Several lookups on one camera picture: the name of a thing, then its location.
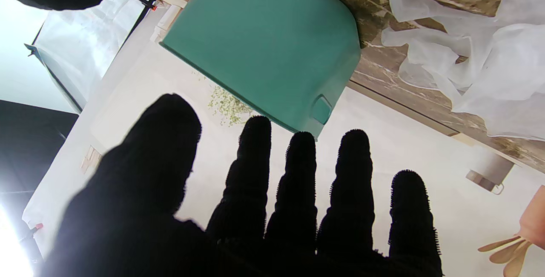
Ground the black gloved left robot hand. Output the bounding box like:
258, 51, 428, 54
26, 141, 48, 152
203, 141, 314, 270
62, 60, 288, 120
40, 93, 443, 277

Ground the teal plastic basket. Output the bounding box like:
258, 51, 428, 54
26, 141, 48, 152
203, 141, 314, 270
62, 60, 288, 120
160, 0, 361, 140

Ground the translucent white diffuser panel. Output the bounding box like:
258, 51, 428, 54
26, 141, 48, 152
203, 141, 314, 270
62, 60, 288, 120
26, 0, 158, 111

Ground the black backdrop panel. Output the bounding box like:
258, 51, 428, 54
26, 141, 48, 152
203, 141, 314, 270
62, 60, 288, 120
0, 100, 80, 194

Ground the black strip behind table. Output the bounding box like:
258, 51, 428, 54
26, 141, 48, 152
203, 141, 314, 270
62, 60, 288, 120
349, 80, 460, 137

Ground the translucent white disposable glove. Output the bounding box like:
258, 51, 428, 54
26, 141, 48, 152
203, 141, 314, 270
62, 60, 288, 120
381, 0, 545, 99
451, 24, 545, 141

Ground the grey mug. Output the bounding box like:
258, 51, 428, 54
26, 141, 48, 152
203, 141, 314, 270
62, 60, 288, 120
466, 154, 516, 194

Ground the terracotta utensil pot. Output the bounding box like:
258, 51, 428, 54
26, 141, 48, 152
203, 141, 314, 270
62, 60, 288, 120
477, 186, 545, 277

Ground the black post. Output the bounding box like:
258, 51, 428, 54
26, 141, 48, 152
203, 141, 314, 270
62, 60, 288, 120
121, 0, 162, 52

